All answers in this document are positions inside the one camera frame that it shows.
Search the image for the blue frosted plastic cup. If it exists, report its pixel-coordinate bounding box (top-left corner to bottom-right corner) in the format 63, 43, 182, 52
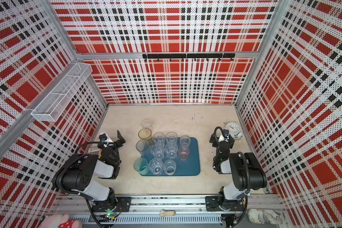
136, 139, 153, 160

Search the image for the yellow transparent plastic cup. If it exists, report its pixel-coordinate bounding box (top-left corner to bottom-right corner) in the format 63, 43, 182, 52
138, 128, 153, 143

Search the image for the green textured plastic cup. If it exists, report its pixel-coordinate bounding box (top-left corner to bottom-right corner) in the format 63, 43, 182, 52
134, 157, 149, 176

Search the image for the pink transparent plastic cup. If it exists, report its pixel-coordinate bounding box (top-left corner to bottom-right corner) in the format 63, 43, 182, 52
178, 146, 190, 161

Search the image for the clear faceted cup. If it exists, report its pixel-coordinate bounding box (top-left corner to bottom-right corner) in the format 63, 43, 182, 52
153, 132, 165, 146
151, 143, 165, 160

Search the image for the frosted clear plastic cup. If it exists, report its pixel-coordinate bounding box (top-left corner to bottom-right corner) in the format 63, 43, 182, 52
163, 159, 177, 176

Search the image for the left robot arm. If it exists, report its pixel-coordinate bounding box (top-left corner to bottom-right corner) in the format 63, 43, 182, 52
52, 131, 126, 211

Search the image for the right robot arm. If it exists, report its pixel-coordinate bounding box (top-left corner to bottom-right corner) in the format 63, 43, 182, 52
205, 126, 268, 211

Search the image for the teal plastic tray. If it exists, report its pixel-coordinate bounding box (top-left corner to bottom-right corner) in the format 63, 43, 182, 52
146, 136, 200, 176

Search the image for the colourful marker pack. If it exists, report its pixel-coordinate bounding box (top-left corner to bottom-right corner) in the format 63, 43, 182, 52
87, 147, 102, 156

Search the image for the white analog alarm clock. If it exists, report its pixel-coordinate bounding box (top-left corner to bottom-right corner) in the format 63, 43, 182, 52
226, 122, 243, 140

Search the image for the clear cup beside frosted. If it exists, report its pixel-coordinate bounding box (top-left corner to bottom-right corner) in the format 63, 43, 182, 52
141, 119, 153, 128

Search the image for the small beige wooden object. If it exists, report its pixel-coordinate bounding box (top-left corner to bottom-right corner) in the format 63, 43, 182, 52
159, 210, 176, 218

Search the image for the white crumpled cloth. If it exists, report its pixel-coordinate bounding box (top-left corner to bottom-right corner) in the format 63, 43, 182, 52
247, 209, 283, 225

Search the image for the pink plush toy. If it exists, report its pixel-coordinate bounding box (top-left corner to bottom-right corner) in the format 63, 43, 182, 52
39, 214, 83, 228

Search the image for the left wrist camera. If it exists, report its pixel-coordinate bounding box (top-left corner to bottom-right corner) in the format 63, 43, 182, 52
99, 133, 113, 143

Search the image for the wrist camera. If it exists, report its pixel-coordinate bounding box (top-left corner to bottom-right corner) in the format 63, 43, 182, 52
218, 129, 230, 142
99, 133, 113, 143

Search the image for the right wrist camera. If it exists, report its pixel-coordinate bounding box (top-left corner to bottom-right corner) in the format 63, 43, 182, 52
218, 129, 230, 142

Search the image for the white wire mesh basket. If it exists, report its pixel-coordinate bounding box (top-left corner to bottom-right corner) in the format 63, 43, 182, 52
31, 63, 92, 122

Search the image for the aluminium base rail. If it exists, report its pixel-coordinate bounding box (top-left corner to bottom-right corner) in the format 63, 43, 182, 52
49, 194, 287, 226

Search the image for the black hook rail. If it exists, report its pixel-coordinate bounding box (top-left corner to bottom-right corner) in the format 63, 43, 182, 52
142, 53, 236, 60

